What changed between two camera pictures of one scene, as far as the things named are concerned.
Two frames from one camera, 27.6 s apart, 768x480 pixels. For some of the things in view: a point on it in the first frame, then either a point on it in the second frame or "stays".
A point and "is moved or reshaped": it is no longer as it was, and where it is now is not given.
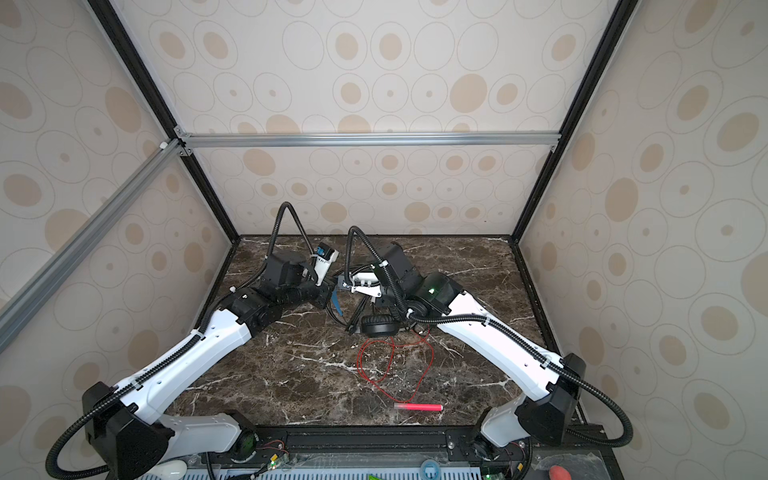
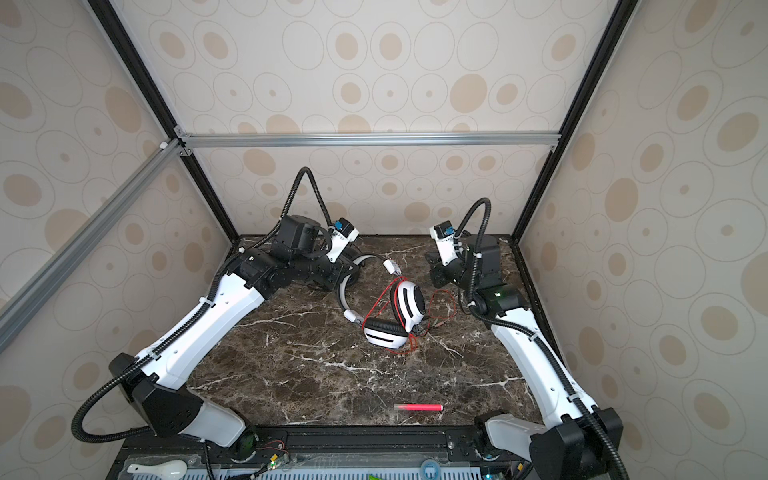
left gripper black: [327, 289] -> [341, 270]
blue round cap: [430, 469] stays
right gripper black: [382, 301] -> [437, 268]
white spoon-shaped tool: [171, 470] stays
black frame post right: [624, 11] stays
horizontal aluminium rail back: [369, 139] stays
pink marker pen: [418, 407] stays
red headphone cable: [428, 336] is moved or reshaped
